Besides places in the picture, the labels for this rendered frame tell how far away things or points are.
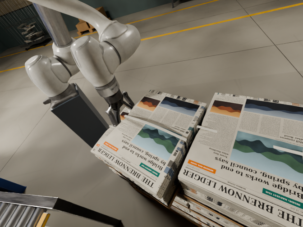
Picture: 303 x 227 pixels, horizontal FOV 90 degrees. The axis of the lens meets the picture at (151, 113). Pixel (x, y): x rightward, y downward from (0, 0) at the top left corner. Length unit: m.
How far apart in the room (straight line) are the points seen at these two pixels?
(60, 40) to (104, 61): 0.54
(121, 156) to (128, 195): 1.15
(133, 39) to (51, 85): 0.62
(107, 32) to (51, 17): 0.43
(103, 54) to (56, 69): 0.56
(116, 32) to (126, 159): 0.45
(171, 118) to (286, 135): 0.34
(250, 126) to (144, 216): 1.25
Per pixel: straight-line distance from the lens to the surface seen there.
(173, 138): 0.53
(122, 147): 0.56
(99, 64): 0.55
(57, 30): 1.03
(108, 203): 1.75
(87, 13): 0.68
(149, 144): 0.53
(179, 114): 0.59
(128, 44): 0.62
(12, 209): 1.20
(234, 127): 0.55
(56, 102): 1.14
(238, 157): 0.50
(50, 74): 1.07
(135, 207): 1.62
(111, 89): 0.60
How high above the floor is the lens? 1.50
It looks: 45 degrees down
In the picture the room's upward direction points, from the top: 22 degrees counter-clockwise
